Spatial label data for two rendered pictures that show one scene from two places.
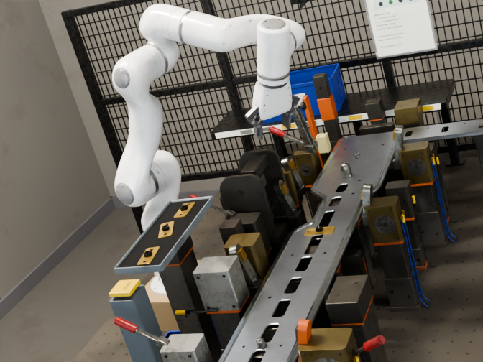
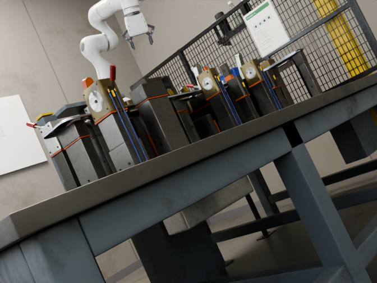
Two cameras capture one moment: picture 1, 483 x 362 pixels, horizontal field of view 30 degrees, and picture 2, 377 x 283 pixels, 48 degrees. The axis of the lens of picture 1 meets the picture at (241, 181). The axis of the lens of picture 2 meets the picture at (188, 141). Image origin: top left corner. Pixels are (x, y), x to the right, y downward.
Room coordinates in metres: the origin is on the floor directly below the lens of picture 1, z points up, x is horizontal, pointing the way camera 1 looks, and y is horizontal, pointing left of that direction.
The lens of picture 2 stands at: (0.28, -0.63, 0.64)
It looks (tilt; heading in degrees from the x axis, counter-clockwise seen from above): 4 degrees up; 14
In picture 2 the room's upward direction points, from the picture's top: 25 degrees counter-clockwise
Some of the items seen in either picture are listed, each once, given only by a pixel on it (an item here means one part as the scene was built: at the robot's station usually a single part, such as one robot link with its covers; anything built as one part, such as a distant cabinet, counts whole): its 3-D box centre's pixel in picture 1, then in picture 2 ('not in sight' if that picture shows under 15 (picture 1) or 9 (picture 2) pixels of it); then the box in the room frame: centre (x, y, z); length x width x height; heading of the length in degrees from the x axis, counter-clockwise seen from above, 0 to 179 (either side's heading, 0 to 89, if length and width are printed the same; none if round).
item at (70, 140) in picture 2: not in sight; (86, 161); (1.69, 0.11, 0.84); 0.12 x 0.05 x 0.29; 64
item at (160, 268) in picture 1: (166, 233); (90, 106); (2.20, 0.23, 1.16); 0.37 x 0.14 x 0.02; 154
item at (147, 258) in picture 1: (147, 254); not in sight; (2.09, 0.28, 1.17); 0.08 x 0.04 x 0.01; 160
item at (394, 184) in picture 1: (411, 226); (248, 103); (2.42, -0.45, 0.84); 0.10 x 0.05 x 0.29; 64
